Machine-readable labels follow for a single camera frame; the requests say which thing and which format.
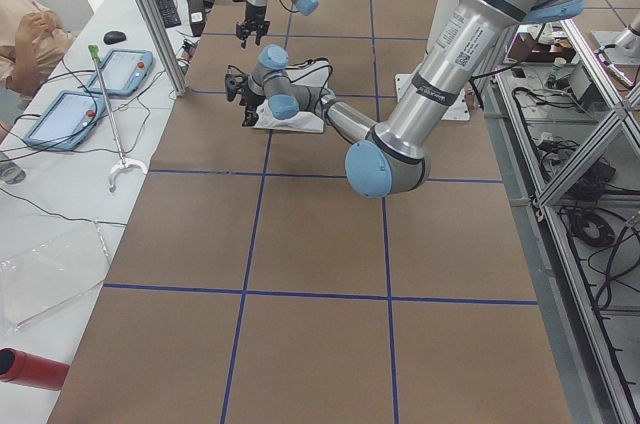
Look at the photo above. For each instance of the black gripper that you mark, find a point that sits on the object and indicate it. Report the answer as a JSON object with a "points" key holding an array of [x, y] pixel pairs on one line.
{"points": [[249, 105], [254, 14]]}

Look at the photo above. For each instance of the grey cartoon print t-shirt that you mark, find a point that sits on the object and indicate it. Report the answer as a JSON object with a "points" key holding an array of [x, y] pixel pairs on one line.
{"points": [[312, 72]]}

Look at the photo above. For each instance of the seated person beige clothes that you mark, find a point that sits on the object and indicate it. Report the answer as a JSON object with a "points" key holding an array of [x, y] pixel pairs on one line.
{"points": [[33, 41]]}

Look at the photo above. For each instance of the black keyboard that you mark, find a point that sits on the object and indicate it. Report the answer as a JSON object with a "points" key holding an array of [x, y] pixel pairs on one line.
{"points": [[168, 13]]}

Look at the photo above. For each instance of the far blue teach pendant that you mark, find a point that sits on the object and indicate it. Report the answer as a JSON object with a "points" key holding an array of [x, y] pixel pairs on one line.
{"points": [[123, 70]]}

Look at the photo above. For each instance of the blue teach pendant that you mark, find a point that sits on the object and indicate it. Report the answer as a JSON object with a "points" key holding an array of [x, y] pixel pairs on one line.
{"points": [[66, 122], [123, 70]]}

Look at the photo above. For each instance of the black computer mouse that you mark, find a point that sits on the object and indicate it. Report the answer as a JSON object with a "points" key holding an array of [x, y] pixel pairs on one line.
{"points": [[114, 37]]}

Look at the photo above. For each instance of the reacher grabber stick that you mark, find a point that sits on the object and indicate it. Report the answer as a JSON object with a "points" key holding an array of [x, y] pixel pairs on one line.
{"points": [[123, 163]]}

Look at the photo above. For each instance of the near blue teach pendant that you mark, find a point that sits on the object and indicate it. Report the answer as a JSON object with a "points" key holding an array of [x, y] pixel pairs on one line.
{"points": [[66, 122]]}

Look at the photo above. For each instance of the red cylinder bottle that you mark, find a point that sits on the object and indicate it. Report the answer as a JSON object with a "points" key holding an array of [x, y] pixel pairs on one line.
{"points": [[22, 368]]}

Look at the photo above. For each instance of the aluminium frame post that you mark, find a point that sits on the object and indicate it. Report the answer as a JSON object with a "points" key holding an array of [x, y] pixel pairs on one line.
{"points": [[156, 29]]}

